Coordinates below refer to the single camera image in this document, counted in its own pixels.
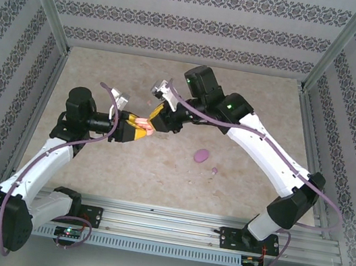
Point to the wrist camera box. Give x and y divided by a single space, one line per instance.
164 91
120 99

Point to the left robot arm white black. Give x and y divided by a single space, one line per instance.
39 164

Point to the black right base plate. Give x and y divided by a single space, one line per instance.
228 238

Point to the aluminium side rail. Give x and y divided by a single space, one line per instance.
314 145
35 116

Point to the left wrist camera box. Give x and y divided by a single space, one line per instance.
120 99

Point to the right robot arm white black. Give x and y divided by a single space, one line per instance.
264 151

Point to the right controller circuit board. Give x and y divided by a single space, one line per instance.
252 262

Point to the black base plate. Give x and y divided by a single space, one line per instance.
228 238
94 216

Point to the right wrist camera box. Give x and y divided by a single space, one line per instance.
164 91

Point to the controller circuit board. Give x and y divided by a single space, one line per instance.
252 262
68 231

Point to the purple earbud charging case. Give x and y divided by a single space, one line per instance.
201 155

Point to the left controller circuit board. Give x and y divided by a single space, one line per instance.
68 231

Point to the pink earbud charging case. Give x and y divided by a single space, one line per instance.
144 122

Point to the purple earbud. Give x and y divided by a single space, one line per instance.
214 170

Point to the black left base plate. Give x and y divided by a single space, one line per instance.
94 216

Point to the aluminium mounting rail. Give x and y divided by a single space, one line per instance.
163 222

